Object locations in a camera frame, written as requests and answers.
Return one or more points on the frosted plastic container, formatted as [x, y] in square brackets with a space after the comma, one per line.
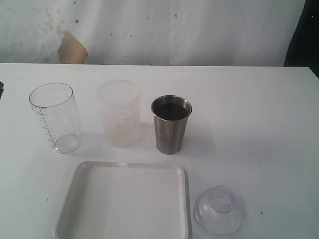
[120, 104]

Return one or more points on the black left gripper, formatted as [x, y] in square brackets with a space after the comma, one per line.
[1, 88]

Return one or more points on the clear graduated shaker cup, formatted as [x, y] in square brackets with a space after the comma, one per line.
[56, 110]

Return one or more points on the clear shaker strainer lid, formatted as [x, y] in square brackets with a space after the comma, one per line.
[218, 212]

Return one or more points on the white plastic tray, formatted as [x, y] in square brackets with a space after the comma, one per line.
[116, 200]

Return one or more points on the dark object right background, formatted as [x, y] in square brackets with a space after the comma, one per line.
[304, 47]

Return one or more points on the stainless steel tumbler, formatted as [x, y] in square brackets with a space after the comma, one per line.
[171, 114]

